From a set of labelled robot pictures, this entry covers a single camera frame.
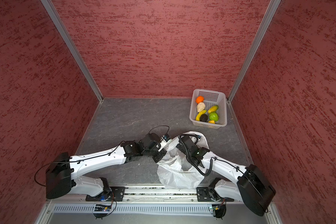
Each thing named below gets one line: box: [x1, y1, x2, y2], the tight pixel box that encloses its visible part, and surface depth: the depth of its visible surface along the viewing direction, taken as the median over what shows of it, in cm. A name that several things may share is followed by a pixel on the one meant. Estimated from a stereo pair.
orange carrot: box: [195, 95, 205, 104], surface depth 116 cm
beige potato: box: [196, 101, 206, 113], surface depth 112 cm
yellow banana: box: [195, 109, 207, 122], surface depth 108 cm
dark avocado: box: [199, 113, 209, 123], surface depth 105 cm
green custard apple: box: [209, 111, 219, 122], surface depth 103 cm
